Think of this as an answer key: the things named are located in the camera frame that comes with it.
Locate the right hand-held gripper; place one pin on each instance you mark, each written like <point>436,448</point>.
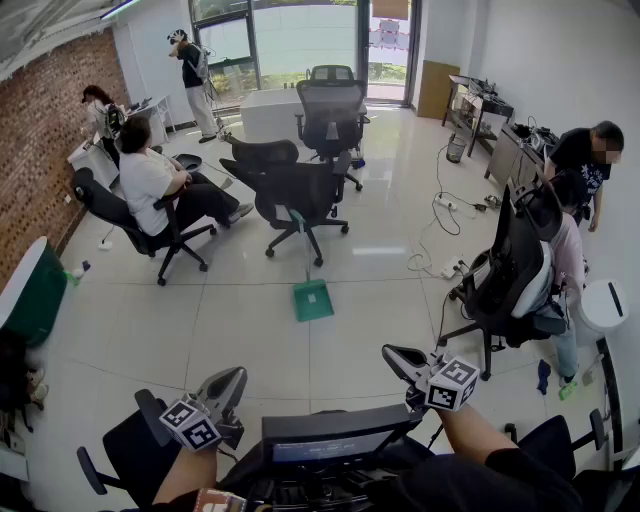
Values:
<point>450,382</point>

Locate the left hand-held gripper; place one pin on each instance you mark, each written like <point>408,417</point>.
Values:
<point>192,425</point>

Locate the green dustpan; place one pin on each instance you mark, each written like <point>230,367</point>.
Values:
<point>312,300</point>

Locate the person's left forearm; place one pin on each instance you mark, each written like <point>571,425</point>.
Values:
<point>185,475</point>

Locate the person's right forearm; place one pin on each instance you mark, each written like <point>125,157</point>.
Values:
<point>470,435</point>

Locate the black chest-mounted display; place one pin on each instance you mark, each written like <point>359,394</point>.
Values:
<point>340,430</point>

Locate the white power strip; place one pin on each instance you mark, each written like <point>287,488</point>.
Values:
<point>446,202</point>
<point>452,267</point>

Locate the black mesh office chair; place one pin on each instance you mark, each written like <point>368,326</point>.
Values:
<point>107,210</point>
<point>290,190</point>
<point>130,450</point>
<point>550,445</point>
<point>515,270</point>
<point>330,110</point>

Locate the blue cloth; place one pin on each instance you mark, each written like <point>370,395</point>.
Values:
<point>543,375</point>

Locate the person's black shirt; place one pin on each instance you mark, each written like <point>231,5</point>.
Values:
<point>500,485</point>

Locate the small metal device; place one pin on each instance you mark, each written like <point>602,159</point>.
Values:
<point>492,201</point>

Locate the white floor adapter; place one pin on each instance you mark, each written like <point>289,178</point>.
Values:
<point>105,245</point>

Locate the green spray bottle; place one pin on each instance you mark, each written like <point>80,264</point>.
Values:
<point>75,275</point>

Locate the white round lidded bin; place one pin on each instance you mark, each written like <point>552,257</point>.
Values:
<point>600,305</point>

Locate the small blue object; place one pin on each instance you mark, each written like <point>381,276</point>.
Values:
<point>358,162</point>

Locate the gray flat plastic piece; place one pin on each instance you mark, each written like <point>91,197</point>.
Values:
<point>226,183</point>

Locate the green bin with white lid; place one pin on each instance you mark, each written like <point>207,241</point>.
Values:
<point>37,300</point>

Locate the black backpack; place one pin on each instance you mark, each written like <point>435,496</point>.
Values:
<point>15,370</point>

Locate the brown wooden cabinet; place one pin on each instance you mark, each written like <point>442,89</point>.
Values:
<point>510,157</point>

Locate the gray chair seat shell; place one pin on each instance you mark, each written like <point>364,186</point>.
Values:
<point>187,161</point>

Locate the black shelf table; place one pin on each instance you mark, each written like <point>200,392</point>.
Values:
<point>480,107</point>

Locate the brown wooden board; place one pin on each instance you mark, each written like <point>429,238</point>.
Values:
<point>437,90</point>

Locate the low white cabinet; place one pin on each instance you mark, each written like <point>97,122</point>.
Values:
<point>82,155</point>

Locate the large white desk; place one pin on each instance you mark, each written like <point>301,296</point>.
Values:
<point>270,112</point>

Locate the small white table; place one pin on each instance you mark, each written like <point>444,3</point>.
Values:
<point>155,107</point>

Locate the red and white paper notices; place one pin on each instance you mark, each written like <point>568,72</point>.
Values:
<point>389,34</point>

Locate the brown door blind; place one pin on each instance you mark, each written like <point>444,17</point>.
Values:
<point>390,7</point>

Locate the ceiling light strip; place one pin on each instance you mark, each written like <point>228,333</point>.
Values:
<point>117,8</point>

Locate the black-framed glass window wall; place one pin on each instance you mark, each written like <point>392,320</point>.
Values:
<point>300,40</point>

